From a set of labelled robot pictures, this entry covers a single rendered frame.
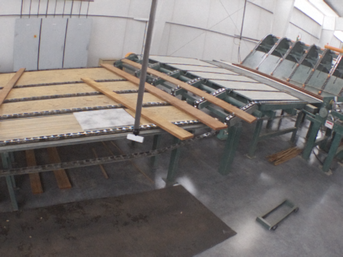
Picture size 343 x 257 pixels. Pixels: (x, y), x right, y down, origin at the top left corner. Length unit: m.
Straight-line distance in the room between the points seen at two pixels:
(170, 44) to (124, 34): 1.95
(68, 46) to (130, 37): 2.44
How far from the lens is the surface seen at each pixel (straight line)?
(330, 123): 4.86
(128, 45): 8.89
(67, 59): 7.66
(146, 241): 2.39
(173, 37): 9.79
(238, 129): 3.36
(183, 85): 4.12
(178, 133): 2.40
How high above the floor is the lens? 1.81
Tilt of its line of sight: 22 degrees down
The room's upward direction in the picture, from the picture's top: 9 degrees clockwise
